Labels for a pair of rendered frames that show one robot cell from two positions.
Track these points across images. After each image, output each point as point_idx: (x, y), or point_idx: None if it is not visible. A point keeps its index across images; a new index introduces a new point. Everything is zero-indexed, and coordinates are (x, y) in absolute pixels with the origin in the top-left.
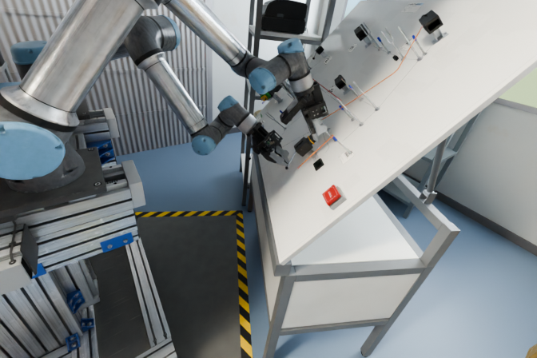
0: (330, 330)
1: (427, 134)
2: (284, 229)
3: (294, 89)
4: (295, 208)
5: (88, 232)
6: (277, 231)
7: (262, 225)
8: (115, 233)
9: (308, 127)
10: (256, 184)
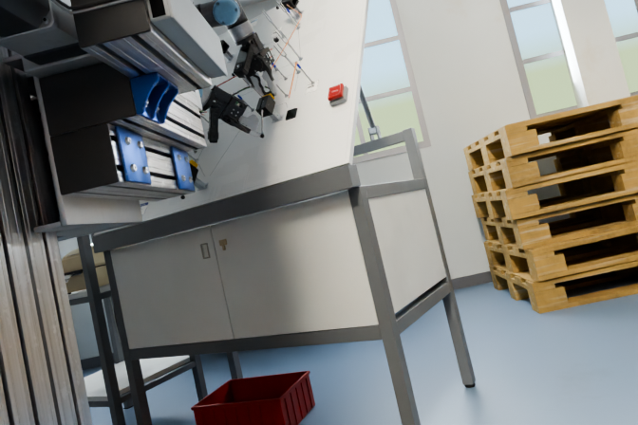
0: (426, 311)
1: (355, 32)
2: (320, 157)
3: (242, 34)
4: (309, 143)
5: (183, 113)
6: (313, 167)
7: (252, 292)
8: (197, 136)
9: (235, 127)
10: (178, 298)
